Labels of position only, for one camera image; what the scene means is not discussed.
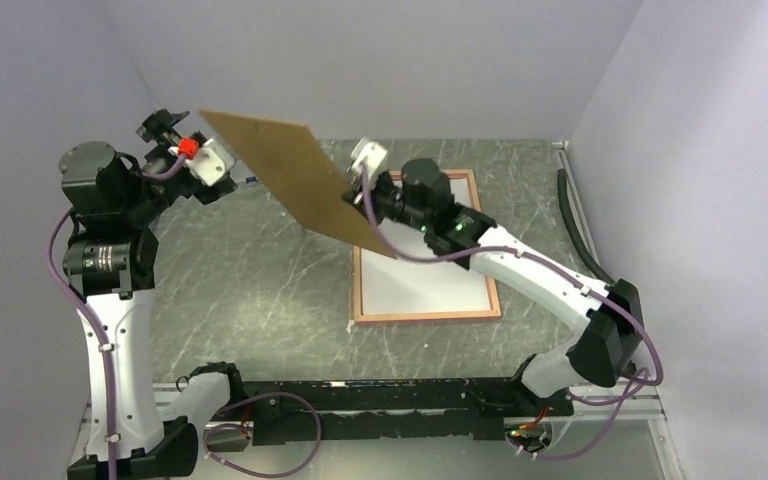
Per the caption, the blue sky ocean photo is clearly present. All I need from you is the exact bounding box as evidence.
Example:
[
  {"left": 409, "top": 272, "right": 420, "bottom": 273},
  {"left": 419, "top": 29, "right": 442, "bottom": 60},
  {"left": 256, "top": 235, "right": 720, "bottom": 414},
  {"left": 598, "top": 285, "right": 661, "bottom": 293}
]
[{"left": 357, "top": 177, "right": 495, "bottom": 316}]

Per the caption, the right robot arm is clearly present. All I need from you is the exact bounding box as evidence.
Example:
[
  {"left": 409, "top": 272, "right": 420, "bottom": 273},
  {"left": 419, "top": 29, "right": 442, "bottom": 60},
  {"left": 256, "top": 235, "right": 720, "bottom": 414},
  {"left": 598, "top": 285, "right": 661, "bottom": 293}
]
[{"left": 344, "top": 158, "right": 651, "bottom": 415}]

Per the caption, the black rubber hose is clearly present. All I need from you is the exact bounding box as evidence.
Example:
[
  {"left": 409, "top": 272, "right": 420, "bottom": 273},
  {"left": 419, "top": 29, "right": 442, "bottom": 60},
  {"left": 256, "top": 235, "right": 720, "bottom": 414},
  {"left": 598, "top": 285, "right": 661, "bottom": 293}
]
[{"left": 556, "top": 168, "right": 617, "bottom": 286}]

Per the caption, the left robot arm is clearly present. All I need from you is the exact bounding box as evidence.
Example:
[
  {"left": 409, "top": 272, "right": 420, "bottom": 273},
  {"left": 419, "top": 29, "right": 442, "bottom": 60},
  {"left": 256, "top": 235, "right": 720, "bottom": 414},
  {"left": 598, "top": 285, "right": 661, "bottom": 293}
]
[{"left": 48, "top": 109, "right": 247, "bottom": 479}]

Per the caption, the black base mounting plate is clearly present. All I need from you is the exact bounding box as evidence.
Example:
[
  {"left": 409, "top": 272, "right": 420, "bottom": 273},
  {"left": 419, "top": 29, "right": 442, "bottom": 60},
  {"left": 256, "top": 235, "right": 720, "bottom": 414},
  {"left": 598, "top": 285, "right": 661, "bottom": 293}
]
[{"left": 211, "top": 377, "right": 574, "bottom": 446}]

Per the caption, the pink wooden picture frame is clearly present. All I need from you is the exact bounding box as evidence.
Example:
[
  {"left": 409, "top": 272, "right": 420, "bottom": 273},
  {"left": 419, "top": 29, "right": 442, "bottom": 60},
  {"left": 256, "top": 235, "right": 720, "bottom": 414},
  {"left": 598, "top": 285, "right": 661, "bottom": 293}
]
[{"left": 346, "top": 169, "right": 503, "bottom": 326}]

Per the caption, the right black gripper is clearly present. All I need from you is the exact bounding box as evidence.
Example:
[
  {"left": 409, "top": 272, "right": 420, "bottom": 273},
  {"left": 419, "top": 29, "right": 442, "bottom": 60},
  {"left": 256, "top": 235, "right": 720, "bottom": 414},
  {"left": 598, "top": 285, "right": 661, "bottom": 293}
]
[{"left": 342, "top": 166, "right": 432, "bottom": 233}]

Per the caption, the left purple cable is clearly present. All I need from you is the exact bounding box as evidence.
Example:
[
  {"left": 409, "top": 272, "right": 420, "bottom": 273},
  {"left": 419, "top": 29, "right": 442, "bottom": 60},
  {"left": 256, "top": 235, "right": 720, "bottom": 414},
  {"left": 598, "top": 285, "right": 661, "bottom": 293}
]
[{"left": 46, "top": 148, "right": 324, "bottom": 480}]

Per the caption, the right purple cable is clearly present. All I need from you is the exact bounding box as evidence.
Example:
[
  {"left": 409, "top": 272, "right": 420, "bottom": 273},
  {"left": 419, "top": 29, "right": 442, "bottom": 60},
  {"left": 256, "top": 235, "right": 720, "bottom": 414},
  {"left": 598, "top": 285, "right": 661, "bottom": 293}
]
[{"left": 357, "top": 165, "right": 665, "bottom": 463}]

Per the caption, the aluminium extrusion rail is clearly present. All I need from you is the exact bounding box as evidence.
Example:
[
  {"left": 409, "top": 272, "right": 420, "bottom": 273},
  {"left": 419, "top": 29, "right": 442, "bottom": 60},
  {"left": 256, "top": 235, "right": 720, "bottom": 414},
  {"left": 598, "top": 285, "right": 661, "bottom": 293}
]
[{"left": 64, "top": 374, "right": 685, "bottom": 480}]

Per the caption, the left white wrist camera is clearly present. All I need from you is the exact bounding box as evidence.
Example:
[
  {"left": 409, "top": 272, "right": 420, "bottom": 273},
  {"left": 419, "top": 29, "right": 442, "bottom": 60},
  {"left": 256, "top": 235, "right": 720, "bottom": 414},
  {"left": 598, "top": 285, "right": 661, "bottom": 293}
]
[{"left": 177, "top": 138, "right": 236, "bottom": 187}]

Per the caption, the purple cable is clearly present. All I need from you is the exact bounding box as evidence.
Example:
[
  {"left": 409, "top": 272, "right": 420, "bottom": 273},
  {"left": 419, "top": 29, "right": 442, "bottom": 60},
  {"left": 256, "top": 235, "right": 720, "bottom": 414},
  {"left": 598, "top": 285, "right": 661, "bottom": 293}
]
[
  {"left": 357, "top": 165, "right": 665, "bottom": 463},
  {"left": 46, "top": 148, "right": 324, "bottom": 480}
]

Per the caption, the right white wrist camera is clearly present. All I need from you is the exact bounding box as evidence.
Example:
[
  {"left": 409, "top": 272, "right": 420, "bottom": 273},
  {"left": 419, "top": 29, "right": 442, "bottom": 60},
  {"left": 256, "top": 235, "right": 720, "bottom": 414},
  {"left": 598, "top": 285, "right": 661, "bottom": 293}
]
[{"left": 348, "top": 137, "right": 388, "bottom": 190}]

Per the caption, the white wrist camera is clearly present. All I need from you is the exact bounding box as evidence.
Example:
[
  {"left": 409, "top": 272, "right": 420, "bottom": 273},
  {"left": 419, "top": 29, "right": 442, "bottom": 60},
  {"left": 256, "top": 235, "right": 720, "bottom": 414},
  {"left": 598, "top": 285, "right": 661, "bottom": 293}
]
[
  {"left": 348, "top": 137, "right": 388, "bottom": 190},
  {"left": 177, "top": 138, "right": 236, "bottom": 187}
]

